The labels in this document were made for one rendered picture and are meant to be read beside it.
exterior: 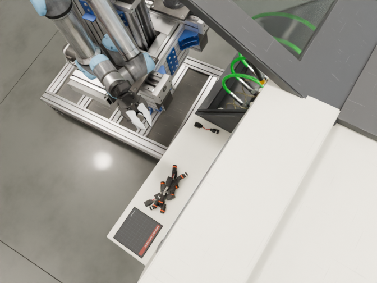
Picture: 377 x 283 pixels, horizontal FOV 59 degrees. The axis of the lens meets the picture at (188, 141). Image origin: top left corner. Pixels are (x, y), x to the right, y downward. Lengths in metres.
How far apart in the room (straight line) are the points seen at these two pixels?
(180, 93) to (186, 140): 1.07
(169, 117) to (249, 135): 1.62
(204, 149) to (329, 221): 0.74
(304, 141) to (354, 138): 0.18
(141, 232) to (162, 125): 1.18
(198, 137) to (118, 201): 1.21
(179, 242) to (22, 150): 2.40
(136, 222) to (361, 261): 0.90
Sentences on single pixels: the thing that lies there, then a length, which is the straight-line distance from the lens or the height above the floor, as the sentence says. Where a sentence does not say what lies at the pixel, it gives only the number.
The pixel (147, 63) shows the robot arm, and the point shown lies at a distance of 1.35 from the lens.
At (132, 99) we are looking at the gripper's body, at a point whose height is 1.46.
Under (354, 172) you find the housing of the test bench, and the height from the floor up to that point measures 1.47.
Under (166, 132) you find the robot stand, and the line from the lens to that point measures 2.47.
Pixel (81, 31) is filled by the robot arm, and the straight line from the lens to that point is 1.46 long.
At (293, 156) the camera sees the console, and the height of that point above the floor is 1.55.
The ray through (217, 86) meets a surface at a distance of 1.73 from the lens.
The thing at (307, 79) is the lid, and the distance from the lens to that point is 1.04.
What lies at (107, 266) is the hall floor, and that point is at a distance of 2.58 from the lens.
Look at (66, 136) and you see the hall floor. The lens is 2.99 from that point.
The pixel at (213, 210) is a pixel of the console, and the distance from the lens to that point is 0.89.
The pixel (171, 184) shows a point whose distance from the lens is 1.48.
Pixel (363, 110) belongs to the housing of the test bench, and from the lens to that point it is 1.10.
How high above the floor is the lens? 2.42
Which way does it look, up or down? 66 degrees down
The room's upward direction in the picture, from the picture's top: 19 degrees counter-clockwise
